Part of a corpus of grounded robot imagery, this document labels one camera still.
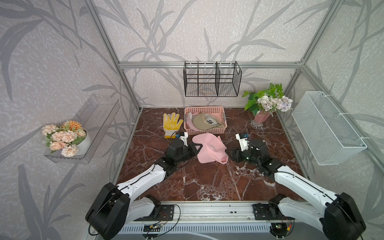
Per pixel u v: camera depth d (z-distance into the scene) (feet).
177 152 2.07
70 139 1.67
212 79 3.44
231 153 2.43
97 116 2.44
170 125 3.55
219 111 3.78
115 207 1.32
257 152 2.00
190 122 3.25
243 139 2.36
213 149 2.73
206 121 3.34
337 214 1.28
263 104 2.79
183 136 2.51
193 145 2.37
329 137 1.99
